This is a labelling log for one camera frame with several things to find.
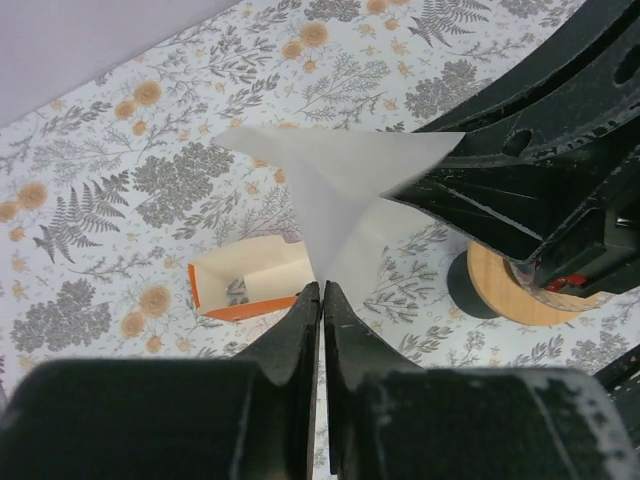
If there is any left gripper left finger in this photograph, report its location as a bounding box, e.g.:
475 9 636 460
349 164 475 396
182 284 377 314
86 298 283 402
1 283 320 479

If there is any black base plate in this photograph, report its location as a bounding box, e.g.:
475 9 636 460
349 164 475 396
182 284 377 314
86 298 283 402
594 345 639 401

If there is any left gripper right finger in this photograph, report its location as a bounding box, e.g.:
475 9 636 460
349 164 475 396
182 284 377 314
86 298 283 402
323 282 636 479

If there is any orange coffee filter box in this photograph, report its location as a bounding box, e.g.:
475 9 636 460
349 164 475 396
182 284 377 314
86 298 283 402
188 235 315 322

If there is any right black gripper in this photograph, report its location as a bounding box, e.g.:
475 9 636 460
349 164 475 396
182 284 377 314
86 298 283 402
386 1 639 295

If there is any white paper coffee filter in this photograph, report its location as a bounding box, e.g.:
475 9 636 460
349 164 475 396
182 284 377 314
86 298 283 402
214 126 464 304

